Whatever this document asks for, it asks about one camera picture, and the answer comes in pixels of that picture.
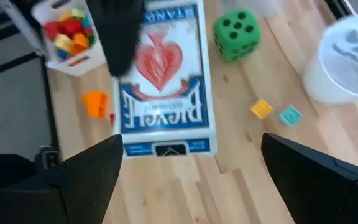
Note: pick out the small red brick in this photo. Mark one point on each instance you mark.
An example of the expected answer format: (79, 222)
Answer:
(112, 119)

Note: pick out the cyan small brick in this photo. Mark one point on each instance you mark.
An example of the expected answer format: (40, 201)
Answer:
(86, 22)

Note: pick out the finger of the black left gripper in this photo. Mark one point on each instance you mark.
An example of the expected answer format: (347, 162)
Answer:
(118, 34)

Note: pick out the angled orange brick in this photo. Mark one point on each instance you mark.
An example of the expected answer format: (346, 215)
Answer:
(95, 104)

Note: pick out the yellow small brick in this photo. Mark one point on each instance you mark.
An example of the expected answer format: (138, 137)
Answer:
(63, 42)
(261, 109)

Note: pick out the translucent white cup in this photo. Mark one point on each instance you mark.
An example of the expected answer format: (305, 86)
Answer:
(346, 59)

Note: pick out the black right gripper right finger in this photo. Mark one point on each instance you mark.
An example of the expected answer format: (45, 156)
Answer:
(315, 186)

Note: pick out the light green small brick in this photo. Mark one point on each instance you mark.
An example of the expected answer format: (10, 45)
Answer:
(78, 13)

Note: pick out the teal small brick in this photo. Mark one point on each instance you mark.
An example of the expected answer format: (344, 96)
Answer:
(291, 116)

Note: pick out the green foam die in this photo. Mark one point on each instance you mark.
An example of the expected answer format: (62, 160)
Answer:
(236, 35)

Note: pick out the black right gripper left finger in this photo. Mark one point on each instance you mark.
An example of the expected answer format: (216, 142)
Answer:
(85, 186)

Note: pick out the small black camera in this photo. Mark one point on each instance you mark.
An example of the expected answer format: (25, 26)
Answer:
(50, 157)

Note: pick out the heart print card box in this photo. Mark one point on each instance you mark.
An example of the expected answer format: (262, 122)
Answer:
(166, 93)

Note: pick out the white plastic bin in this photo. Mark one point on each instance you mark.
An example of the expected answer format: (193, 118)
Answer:
(82, 63)

